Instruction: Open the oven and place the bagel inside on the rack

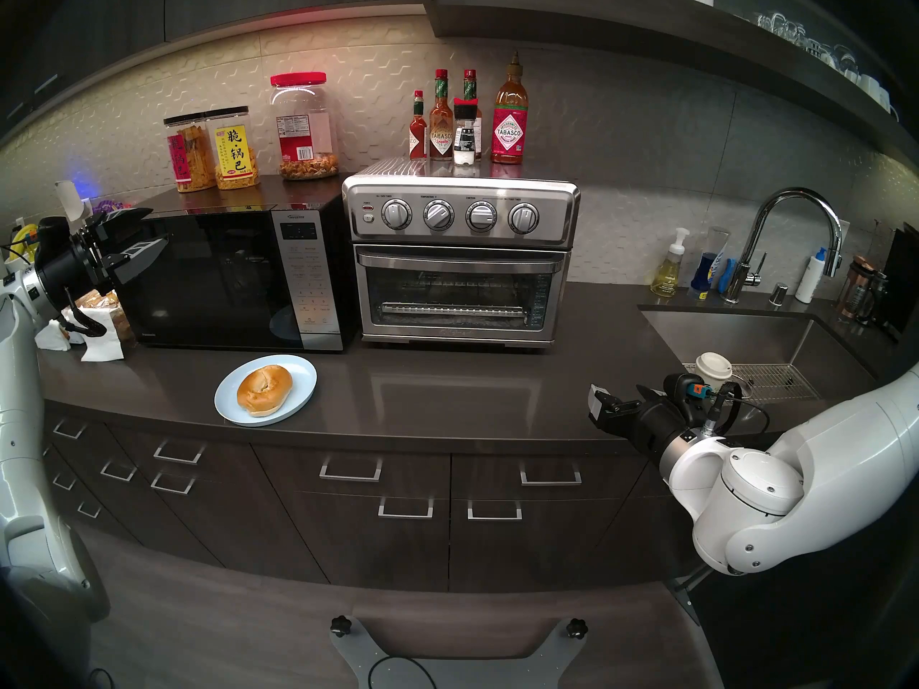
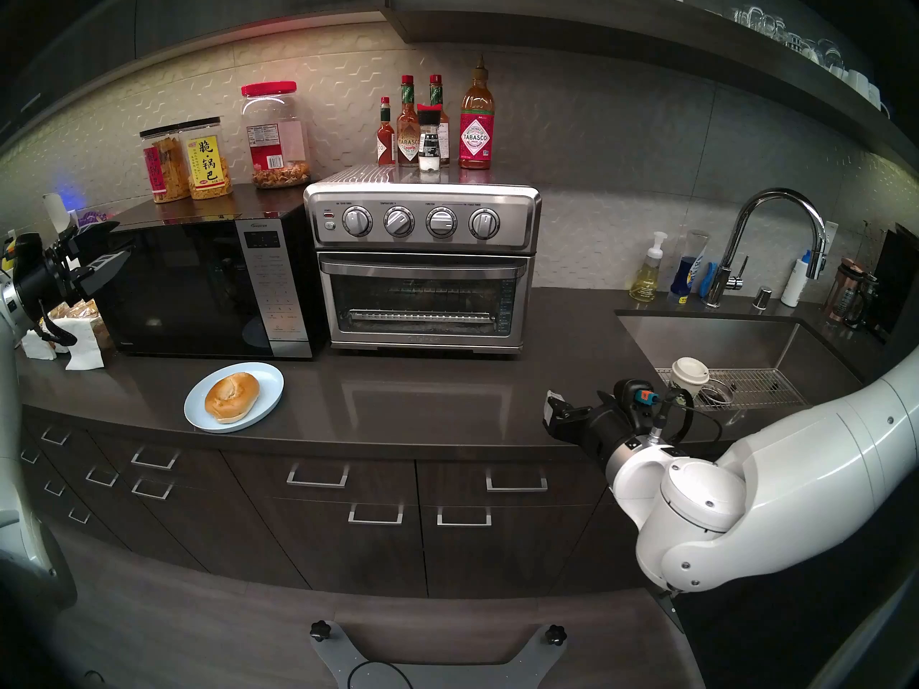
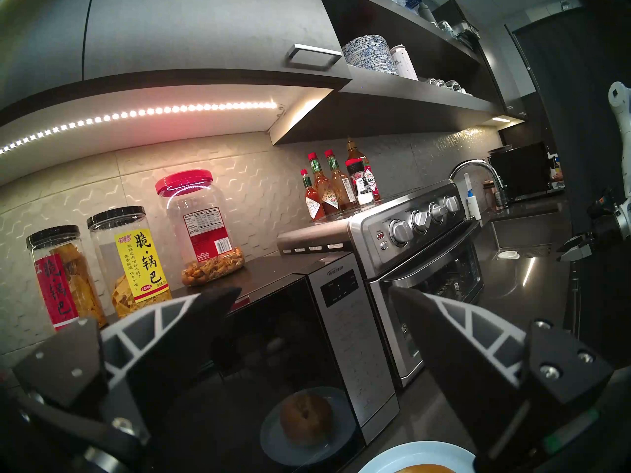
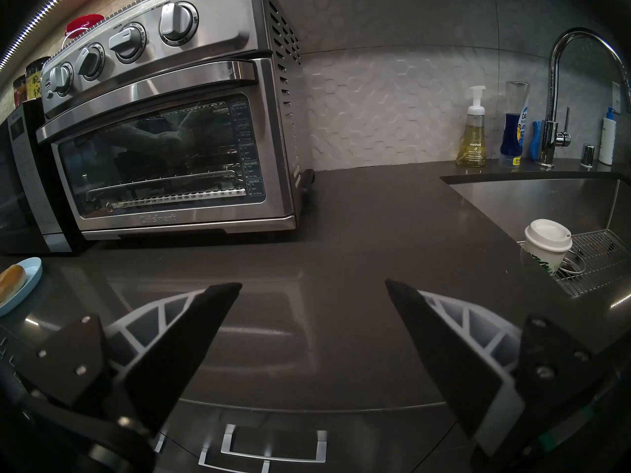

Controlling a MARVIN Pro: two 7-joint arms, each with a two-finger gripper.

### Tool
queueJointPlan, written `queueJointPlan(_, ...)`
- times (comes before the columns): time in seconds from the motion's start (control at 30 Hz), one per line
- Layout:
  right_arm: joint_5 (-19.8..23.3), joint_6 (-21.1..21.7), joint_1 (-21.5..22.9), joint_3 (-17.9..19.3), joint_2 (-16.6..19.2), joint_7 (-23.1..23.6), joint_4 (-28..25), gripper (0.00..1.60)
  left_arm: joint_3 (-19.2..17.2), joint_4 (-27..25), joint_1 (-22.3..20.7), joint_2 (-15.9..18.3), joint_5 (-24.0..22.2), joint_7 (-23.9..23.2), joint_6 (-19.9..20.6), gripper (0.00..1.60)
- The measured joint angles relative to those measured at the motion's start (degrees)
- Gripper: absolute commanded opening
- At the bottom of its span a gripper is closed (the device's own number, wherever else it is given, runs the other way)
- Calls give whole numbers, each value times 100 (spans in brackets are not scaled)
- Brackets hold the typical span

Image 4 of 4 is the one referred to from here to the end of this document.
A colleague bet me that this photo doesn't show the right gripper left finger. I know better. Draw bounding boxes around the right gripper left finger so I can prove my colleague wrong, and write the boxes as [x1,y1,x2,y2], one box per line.
[14,283,242,434]

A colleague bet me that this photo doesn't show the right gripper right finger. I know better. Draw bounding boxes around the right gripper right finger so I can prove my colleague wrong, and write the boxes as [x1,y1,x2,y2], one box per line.
[386,280,607,455]

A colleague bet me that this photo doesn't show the glass oven door with handle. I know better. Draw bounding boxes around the glass oven door with handle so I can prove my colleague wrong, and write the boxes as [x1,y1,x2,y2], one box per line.
[35,58,296,234]

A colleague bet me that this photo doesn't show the golden bagel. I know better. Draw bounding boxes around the golden bagel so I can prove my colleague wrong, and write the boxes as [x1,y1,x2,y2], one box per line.
[0,264,26,304]

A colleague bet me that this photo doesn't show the black microwave oven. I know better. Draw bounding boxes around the black microwave oven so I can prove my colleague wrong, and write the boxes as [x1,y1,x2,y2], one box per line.
[0,100,87,255]

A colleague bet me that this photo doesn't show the oven temperature knob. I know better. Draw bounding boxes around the oven temperature knob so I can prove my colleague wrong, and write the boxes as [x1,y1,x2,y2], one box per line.
[76,44,105,81]

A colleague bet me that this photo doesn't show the oven function knob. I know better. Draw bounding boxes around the oven function knob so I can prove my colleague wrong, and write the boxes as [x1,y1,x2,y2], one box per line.
[108,24,147,64]

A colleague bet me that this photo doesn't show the oven toast timer knob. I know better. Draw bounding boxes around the oven toast timer knob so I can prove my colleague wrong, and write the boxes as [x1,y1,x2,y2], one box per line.
[159,1,199,46]

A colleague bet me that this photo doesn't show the stainless steel toaster oven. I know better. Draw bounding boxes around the stainless steel toaster oven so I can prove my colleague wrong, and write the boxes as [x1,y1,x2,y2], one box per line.
[35,0,316,241]

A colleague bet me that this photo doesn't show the dark lower cabinet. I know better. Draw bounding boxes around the dark lower cabinet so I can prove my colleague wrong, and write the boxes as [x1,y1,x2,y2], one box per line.
[148,398,476,473]

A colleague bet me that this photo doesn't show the white lid paper coffee cup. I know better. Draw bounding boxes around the white lid paper coffee cup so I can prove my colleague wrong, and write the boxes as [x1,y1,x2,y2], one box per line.
[520,219,573,276]

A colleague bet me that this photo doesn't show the light blue plate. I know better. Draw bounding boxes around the light blue plate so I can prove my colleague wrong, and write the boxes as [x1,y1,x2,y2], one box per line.
[0,257,43,317]

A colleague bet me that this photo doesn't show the stainless steel sink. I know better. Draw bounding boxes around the stainless steel sink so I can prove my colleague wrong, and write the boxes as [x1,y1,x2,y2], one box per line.
[440,174,631,300]

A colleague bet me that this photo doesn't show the yellow hand soap dispenser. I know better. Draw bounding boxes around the yellow hand soap dispenser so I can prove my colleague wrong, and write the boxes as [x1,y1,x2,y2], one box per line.
[456,85,489,168]

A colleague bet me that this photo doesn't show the blue dish soap bottle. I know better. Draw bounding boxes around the blue dish soap bottle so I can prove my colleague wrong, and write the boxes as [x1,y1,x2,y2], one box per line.
[499,81,530,168]

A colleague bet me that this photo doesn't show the blue sponge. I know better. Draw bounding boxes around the blue sponge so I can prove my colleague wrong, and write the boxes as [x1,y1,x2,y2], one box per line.
[530,120,545,161]

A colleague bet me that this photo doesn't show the chrome gooseneck faucet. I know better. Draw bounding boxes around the chrome gooseneck faucet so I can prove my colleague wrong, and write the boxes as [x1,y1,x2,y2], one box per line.
[537,28,631,169]

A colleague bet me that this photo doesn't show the white bottle blue cap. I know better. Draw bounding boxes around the white bottle blue cap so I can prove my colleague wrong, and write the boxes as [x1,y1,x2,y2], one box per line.
[598,107,617,166]

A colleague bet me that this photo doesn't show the yellow label snack jar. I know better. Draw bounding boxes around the yellow label snack jar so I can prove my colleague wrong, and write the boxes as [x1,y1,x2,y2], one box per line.
[25,57,51,101]

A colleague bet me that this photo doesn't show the red lid plastic snack jar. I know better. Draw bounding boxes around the red lid plastic snack jar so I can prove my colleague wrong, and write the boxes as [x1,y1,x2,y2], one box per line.
[62,14,105,49]

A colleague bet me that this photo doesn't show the LED light strip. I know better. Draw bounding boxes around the LED light strip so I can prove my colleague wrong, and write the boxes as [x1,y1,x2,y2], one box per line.
[0,0,74,73]

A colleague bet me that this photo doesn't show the silver drawer handle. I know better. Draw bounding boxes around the silver drawer handle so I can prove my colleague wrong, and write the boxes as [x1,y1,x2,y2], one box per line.
[220,424,327,464]
[199,447,272,473]

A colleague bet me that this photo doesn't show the wire sink grid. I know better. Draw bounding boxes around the wire sink grid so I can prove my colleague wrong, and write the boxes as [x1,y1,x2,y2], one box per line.
[518,229,631,299]

